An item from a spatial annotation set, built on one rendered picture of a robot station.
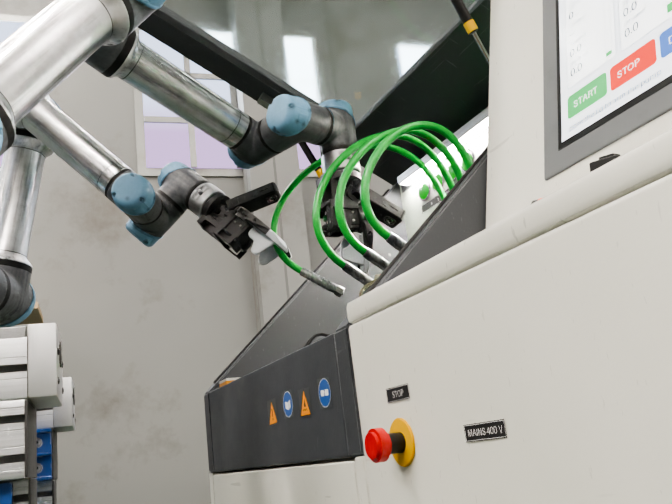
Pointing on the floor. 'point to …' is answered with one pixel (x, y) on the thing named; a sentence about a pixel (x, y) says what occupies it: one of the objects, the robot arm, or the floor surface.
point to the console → (533, 332)
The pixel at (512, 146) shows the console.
